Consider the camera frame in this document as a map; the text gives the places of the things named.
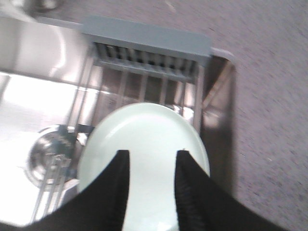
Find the steel sink drain strainer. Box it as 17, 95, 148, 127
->
25, 125, 76, 187

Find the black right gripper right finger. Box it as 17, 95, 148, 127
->
175, 150, 284, 231

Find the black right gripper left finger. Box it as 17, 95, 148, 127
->
24, 150, 130, 231

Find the light green round plate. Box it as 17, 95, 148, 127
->
77, 103, 210, 231

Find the stainless steel sink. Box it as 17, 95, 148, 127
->
0, 17, 234, 231

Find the grey-green sink dish rack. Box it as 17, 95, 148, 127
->
39, 16, 211, 215

